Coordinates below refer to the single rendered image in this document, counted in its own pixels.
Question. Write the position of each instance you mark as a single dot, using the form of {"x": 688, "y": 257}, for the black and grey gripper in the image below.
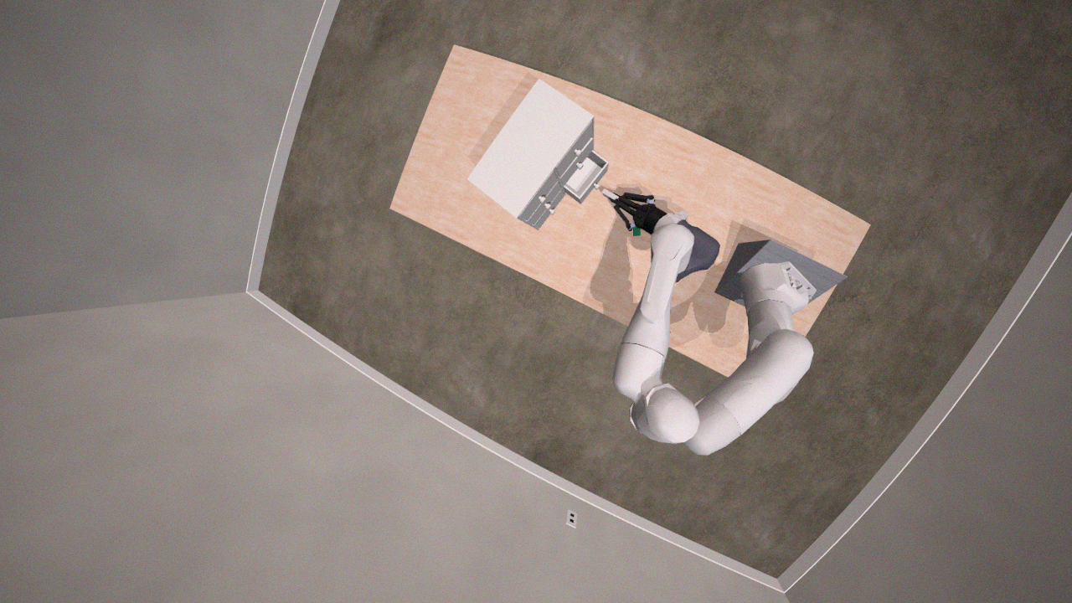
{"x": 642, "y": 217}

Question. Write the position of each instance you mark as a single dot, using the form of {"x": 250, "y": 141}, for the grey chest of drawers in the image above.
{"x": 529, "y": 147}

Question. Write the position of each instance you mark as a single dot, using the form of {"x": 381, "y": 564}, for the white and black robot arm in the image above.
{"x": 766, "y": 377}

